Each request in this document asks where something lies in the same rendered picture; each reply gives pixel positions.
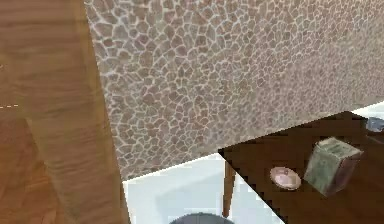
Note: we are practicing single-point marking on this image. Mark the pink round dish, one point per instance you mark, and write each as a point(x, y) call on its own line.
point(285, 178)

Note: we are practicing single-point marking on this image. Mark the dark grey round object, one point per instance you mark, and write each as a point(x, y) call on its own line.
point(200, 219)

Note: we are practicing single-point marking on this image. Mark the dark brown wooden table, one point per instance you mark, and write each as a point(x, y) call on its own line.
point(300, 200)

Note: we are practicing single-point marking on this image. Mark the brown wooden door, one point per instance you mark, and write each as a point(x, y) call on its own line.
point(50, 100)

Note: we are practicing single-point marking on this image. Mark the grey-green box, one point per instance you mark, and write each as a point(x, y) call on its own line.
point(330, 165)

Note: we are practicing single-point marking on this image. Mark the grey-blue small object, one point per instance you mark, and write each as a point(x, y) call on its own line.
point(376, 124)

